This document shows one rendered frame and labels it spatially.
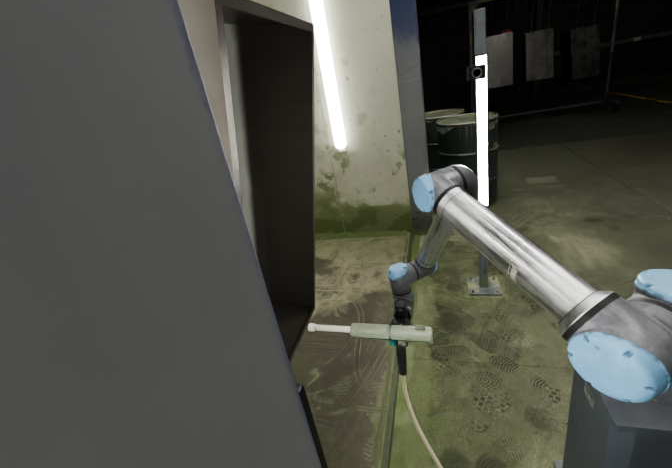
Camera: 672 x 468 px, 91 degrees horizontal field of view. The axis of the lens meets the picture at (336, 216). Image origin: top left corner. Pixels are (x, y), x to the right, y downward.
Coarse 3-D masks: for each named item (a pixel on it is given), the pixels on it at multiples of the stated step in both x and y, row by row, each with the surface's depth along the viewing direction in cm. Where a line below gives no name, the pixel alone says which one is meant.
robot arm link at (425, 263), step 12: (468, 168) 110; (468, 180) 106; (432, 228) 133; (444, 228) 128; (432, 240) 136; (444, 240) 134; (420, 252) 147; (432, 252) 141; (420, 264) 150; (432, 264) 148; (420, 276) 152
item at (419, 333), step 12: (312, 324) 135; (360, 324) 130; (372, 324) 129; (384, 324) 128; (360, 336) 128; (372, 336) 126; (384, 336) 125; (396, 336) 123; (408, 336) 122; (420, 336) 121; (432, 336) 120; (396, 348) 127
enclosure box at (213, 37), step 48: (192, 0) 60; (240, 0) 68; (240, 48) 121; (288, 48) 117; (240, 96) 128; (288, 96) 123; (240, 144) 136; (288, 144) 131; (240, 192) 77; (288, 192) 140; (288, 240) 149; (288, 288) 161; (288, 336) 144
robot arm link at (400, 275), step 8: (400, 264) 152; (408, 264) 153; (392, 272) 148; (400, 272) 147; (408, 272) 149; (392, 280) 149; (400, 280) 148; (408, 280) 149; (416, 280) 152; (392, 288) 151; (400, 288) 149; (408, 288) 150
